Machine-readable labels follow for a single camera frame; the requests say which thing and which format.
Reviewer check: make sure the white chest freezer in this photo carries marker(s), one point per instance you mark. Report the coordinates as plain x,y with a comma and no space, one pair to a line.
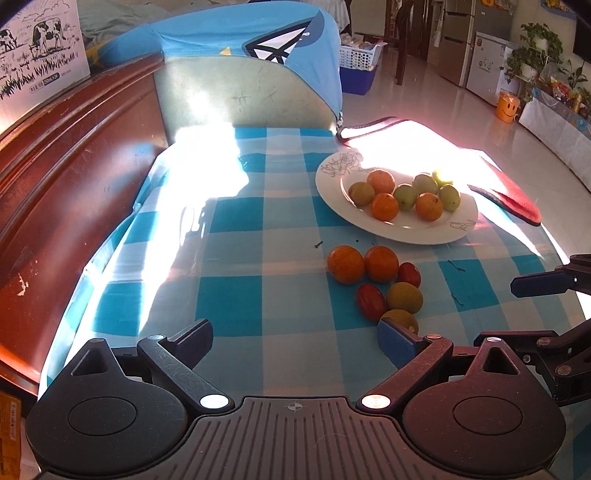
487,69

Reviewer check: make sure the low table with clear cover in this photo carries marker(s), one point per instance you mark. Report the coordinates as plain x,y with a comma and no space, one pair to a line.
558,120

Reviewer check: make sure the green jujube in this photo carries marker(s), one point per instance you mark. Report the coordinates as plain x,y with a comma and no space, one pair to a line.
442,176
405,196
449,197
425,184

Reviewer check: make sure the thin dark fruit stem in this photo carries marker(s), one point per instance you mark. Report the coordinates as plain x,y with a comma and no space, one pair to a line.
458,300
457,266

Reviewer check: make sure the red mat with black trim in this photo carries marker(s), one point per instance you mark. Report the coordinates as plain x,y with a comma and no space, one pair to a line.
512,201

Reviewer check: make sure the red cherry tomato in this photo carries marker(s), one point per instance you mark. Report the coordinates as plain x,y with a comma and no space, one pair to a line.
409,274
371,301

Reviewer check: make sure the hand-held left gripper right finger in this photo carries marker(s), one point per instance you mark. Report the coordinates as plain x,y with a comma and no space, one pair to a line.
399,341

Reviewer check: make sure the dark wooden chair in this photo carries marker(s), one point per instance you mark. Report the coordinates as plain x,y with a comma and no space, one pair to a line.
404,41

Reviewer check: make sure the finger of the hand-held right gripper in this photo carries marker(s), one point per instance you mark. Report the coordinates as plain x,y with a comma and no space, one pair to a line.
535,284
545,350

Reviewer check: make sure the grey-green chair back board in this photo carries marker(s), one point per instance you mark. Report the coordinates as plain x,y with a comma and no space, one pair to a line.
231,97

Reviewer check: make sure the green potted plant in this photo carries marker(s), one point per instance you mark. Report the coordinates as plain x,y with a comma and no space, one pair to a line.
531,55

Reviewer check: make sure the blue white checked tablecloth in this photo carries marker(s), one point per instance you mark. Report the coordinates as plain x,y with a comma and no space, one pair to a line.
258,295

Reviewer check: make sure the red-brown wooden headboard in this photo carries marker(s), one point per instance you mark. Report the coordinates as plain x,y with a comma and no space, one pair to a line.
83,175

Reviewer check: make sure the white cow print milk carton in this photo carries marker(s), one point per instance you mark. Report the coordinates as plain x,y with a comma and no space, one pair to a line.
37,50

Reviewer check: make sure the white plastic basket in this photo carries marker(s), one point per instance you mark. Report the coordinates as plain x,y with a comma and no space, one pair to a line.
360,55

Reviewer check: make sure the brown kiwi fruit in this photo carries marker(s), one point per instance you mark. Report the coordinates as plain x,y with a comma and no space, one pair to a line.
400,317
361,193
405,297

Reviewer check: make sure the grey refrigerator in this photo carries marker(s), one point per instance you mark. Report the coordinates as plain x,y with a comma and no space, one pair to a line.
455,41

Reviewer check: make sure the blue cloth cover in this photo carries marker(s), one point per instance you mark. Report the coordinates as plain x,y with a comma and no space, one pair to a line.
207,34

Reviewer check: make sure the brown cardboard box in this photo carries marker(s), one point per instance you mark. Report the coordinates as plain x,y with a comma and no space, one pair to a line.
9,434

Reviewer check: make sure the blue plastic bin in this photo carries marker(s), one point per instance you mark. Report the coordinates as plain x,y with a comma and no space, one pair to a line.
358,81

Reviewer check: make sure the orange mandarin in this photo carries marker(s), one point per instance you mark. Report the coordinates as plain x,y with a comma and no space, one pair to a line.
381,181
429,206
381,263
345,264
384,206

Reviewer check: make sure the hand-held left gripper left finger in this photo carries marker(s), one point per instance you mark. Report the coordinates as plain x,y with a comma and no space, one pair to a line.
196,333

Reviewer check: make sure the white floral print plate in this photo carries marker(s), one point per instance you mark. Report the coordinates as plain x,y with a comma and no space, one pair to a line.
332,189

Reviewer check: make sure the orange smiley face bucket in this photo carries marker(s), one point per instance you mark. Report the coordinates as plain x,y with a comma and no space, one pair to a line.
509,107

